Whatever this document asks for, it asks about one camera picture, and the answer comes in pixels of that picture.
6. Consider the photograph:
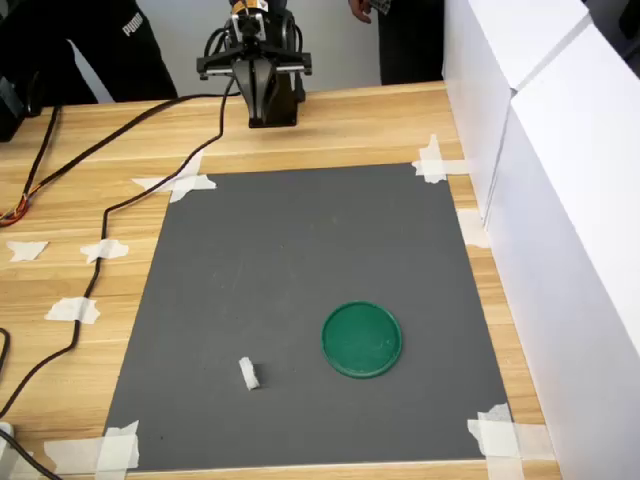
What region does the small white plastic terminal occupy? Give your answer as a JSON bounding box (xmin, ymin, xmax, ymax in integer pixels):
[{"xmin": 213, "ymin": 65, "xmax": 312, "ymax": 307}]
[{"xmin": 238, "ymin": 355, "xmax": 262, "ymax": 392}]

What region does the round green lid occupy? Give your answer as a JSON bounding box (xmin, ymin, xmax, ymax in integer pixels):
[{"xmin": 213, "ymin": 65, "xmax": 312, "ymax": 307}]
[{"xmin": 319, "ymin": 299, "xmax": 404, "ymax": 380}]

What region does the person's hand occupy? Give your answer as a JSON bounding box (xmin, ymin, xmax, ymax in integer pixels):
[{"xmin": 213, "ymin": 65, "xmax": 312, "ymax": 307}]
[{"xmin": 347, "ymin": 0, "xmax": 374, "ymax": 25}]

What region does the person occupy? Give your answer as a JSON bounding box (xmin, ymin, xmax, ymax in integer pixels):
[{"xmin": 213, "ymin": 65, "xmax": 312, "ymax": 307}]
[
  {"xmin": 0, "ymin": 0, "xmax": 180, "ymax": 107},
  {"xmin": 347, "ymin": 0, "xmax": 447, "ymax": 87}
]

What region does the white tape piece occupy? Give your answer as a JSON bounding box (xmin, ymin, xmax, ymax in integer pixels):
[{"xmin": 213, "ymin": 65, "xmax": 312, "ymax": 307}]
[
  {"xmin": 43, "ymin": 419, "xmax": 142, "ymax": 475},
  {"xmin": 5, "ymin": 240, "xmax": 50, "ymax": 263},
  {"xmin": 43, "ymin": 296, "xmax": 102, "ymax": 326},
  {"xmin": 131, "ymin": 149, "xmax": 218, "ymax": 204},
  {"xmin": 79, "ymin": 238, "xmax": 131, "ymax": 265},
  {"xmin": 456, "ymin": 209, "xmax": 492, "ymax": 249},
  {"xmin": 466, "ymin": 402, "xmax": 557, "ymax": 480},
  {"xmin": 410, "ymin": 133, "xmax": 472, "ymax": 184}
]

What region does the dark grey mat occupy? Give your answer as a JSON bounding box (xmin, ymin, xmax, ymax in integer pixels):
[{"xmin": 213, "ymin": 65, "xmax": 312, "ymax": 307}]
[{"xmin": 102, "ymin": 162, "xmax": 514, "ymax": 474}]

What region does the black device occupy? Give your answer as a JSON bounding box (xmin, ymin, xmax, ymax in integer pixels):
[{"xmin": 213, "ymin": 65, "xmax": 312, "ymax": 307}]
[{"xmin": 0, "ymin": 72, "xmax": 42, "ymax": 143}]

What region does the white partition box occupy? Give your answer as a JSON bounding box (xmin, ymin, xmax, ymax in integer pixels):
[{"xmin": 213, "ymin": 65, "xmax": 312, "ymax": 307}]
[
  {"xmin": 441, "ymin": 0, "xmax": 592, "ymax": 227},
  {"xmin": 483, "ymin": 13, "xmax": 640, "ymax": 480}
]

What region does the small white camera box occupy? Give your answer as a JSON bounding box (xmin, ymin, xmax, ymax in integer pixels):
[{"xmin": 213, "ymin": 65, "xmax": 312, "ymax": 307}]
[{"xmin": 229, "ymin": 10, "xmax": 267, "ymax": 44}]

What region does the black cable with coloured wires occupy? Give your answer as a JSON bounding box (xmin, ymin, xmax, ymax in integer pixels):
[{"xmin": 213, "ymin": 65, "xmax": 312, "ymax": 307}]
[{"xmin": 0, "ymin": 89, "xmax": 242, "ymax": 229}]

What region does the thin black cable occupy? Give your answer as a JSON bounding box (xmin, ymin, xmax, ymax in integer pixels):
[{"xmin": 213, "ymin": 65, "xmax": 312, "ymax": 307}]
[{"xmin": 22, "ymin": 104, "xmax": 63, "ymax": 201}]

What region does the black camera cable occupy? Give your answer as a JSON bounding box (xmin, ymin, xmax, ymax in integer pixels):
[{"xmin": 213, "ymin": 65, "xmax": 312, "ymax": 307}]
[{"xmin": 0, "ymin": 74, "xmax": 242, "ymax": 419}]

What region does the black power cable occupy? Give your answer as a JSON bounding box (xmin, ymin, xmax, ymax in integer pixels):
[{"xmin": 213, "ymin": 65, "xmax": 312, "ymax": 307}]
[{"xmin": 0, "ymin": 428, "xmax": 64, "ymax": 480}]

